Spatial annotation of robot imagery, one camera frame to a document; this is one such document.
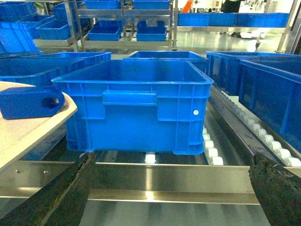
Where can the beige plastic dustpan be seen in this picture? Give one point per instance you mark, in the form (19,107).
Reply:
(19,136)

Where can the white roller conveyor track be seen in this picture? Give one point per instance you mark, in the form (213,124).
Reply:
(255,125)

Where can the blue plastic crate front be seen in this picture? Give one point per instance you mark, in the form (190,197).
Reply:
(144,105)

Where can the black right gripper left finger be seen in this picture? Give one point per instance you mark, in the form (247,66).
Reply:
(61,202)

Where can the blue crate right far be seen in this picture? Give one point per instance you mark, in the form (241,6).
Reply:
(225,69)

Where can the blue crate left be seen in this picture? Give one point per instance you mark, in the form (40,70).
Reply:
(41,69)

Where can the blue crate right near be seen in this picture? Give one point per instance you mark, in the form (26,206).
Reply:
(271,89)

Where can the blue plastic block part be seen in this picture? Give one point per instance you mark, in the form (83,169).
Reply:
(30,102)

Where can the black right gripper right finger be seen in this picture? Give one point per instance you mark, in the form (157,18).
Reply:
(277,190)

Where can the blue crate behind centre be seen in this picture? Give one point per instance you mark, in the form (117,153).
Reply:
(199,61)

